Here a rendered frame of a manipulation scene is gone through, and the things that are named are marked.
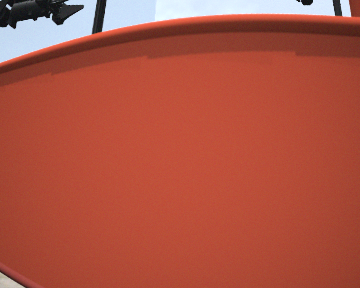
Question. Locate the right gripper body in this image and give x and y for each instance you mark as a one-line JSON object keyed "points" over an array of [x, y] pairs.
{"points": [[34, 11]]}

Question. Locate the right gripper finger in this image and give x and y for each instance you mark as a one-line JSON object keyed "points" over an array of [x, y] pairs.
{"points": [[69, 10], [52, 3]]}

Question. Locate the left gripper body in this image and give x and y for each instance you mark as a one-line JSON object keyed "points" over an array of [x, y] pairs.
{"points": [[307, 2]]}

